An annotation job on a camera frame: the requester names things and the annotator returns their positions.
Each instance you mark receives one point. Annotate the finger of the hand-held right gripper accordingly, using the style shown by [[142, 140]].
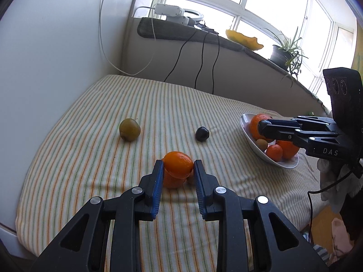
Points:
[[283, 124], [283, 135]]

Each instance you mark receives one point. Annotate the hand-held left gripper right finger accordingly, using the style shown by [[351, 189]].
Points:
[[198, 184]]

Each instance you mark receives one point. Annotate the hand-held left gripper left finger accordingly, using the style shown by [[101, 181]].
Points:
[[160, 181]]

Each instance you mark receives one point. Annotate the small tangerine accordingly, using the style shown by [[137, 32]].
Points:
[[274, 152], [171, 182]]

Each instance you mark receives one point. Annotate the large orange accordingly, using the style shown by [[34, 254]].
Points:
[[289, 151], [255, 129]]

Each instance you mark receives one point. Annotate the brown kiwi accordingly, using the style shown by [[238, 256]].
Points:
[[130, 129], [261, 144]]

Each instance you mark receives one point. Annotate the tiny oval kumquat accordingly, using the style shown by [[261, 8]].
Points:
[[177, 163]]

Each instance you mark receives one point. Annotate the white floral plate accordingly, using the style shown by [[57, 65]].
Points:
[[279, 163]]

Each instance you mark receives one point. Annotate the person's right hand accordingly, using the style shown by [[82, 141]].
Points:
[[330, 172]]

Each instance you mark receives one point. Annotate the dark plum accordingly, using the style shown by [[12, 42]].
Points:
[[202, 133]]

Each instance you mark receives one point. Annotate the striped table cloth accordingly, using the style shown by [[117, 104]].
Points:
[[99, 161]]

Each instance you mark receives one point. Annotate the potted spider plant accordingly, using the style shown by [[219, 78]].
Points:
[[279, 55]]

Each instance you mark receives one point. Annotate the yellow melon rind bowl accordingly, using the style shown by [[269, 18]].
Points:
[[244, 38]]

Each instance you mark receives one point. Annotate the pink cloth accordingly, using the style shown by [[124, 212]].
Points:
[[340, 238]]

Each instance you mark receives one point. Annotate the dark small device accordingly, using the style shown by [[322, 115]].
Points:
[[206, 29]]

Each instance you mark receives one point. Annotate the grey sill mat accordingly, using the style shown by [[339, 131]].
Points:
[[170, 32]]

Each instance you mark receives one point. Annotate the white cabinet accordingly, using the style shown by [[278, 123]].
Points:
[[56, 62]]

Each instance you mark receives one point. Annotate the white boxy device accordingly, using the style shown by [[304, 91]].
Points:
[[167, 10]]

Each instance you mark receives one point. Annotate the white window frame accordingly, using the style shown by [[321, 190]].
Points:
[[238, 10]]

